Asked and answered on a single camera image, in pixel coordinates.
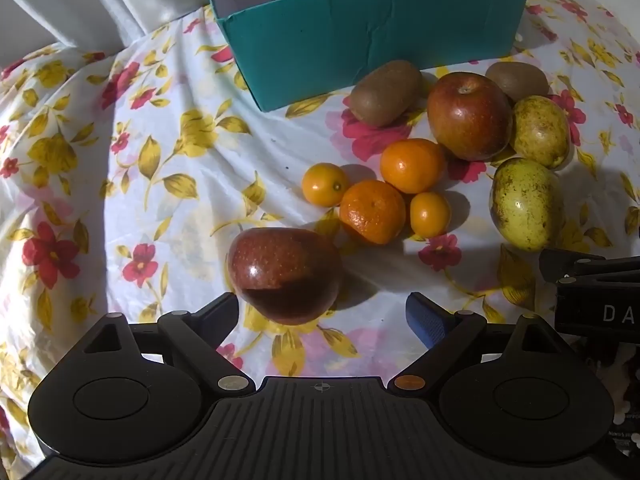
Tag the mandarin orange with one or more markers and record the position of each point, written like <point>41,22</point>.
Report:
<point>412,166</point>
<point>372,212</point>

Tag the floral printed cloth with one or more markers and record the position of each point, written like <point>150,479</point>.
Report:
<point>150,210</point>

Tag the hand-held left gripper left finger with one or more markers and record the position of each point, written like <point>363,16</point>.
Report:
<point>220,313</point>

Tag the yellow spotted guava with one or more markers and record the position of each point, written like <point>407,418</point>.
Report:
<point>540,132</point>
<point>527,205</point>

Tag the dark printed cloth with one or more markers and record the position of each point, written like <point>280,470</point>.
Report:
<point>620,390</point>

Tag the brown kiwi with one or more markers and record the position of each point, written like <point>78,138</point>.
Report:
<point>520,80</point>
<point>385,92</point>

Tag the small orange kumquat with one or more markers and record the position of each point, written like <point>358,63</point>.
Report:
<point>325,185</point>
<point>430,215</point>

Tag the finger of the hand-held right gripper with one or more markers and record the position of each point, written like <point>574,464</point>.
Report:
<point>575,265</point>

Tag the teal cardboard box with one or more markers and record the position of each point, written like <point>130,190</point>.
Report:
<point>350,35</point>

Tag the white curtain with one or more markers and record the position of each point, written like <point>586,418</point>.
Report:
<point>100,0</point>

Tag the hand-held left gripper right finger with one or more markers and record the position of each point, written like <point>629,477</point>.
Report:
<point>425,317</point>

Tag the red yellow apple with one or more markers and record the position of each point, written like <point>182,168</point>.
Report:
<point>470,117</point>

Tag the dark red apple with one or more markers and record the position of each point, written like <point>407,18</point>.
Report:
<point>285,270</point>

